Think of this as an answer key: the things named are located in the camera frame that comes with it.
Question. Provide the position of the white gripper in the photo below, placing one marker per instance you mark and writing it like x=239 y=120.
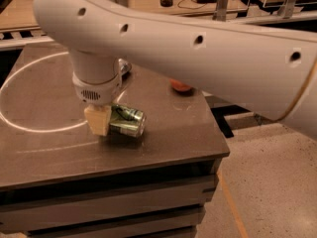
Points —
x=95 y=93

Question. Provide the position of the green soda can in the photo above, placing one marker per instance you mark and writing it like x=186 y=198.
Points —
x=127 y=121

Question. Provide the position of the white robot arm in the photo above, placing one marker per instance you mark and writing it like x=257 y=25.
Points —
x=269 y=71

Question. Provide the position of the silver blue can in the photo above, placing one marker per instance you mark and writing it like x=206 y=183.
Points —
x=124 y=66

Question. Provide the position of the dark wooden table cabinet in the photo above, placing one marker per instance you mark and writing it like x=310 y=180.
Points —
x=58 y=180

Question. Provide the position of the red apple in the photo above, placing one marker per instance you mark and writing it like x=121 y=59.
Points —
x=179 y=86

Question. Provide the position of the wooden workbench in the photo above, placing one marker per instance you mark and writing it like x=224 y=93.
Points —
x=20 y=14

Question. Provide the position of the grey metal bracket right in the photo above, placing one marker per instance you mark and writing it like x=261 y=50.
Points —
x=286 y=9

